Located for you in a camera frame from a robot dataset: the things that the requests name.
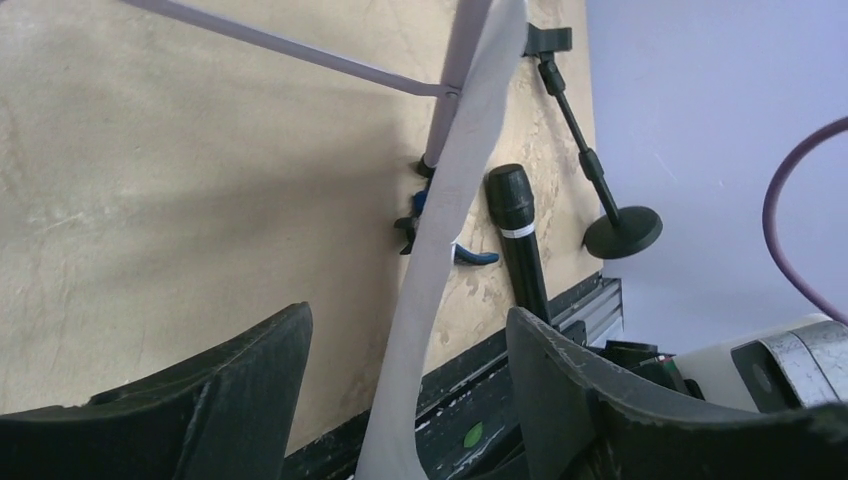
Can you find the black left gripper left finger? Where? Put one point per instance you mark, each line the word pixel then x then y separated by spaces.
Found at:
pixel 225 413

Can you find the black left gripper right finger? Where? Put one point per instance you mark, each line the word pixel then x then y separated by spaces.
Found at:
pixel 584 417

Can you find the white sheet music page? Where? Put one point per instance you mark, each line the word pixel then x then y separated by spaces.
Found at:
pixel 388 450

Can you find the white perforated music stand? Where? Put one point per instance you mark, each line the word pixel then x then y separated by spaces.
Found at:
pixel 465 37

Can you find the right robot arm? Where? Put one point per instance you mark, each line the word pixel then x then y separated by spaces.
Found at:
pixel 796 366

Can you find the black clarinet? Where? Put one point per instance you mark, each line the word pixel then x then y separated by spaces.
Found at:
pixel 511 206

